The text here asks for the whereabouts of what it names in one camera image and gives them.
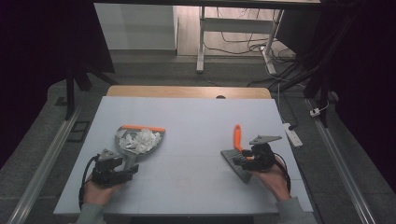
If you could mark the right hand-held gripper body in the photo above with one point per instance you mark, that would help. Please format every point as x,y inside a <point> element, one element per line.
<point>262,154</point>

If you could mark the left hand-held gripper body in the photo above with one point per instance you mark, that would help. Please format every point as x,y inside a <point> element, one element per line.
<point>104,169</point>

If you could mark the grey dustpan with orange edge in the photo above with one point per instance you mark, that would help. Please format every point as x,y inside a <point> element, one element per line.
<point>130,152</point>

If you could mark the white paper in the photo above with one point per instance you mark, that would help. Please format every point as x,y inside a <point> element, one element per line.
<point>141,141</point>

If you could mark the person's left hand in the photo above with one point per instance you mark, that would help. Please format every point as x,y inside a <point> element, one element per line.
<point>98,193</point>

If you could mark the person's right hand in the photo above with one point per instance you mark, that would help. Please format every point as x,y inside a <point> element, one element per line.
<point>274,180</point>

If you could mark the white power strip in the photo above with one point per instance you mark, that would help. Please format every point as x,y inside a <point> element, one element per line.
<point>292,134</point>

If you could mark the black floor plate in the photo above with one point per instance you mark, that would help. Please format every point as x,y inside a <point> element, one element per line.
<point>77,131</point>

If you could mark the small white adapter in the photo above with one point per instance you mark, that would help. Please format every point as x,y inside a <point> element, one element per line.
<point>315,112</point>

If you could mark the black tripod stand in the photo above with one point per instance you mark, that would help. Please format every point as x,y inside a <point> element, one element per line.
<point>70,90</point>

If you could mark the wooden table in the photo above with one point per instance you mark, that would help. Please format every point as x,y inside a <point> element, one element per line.
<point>186,92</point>

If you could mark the black stand legs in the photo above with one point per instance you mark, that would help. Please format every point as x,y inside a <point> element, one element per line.
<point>314,74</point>

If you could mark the metal floor rail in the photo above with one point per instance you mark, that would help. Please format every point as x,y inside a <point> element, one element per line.
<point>43,161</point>
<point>342,165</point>

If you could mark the white desk frame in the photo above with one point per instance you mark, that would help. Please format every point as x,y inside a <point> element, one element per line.
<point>236,25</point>

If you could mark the white wall panel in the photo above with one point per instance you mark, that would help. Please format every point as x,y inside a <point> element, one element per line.
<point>134,26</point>

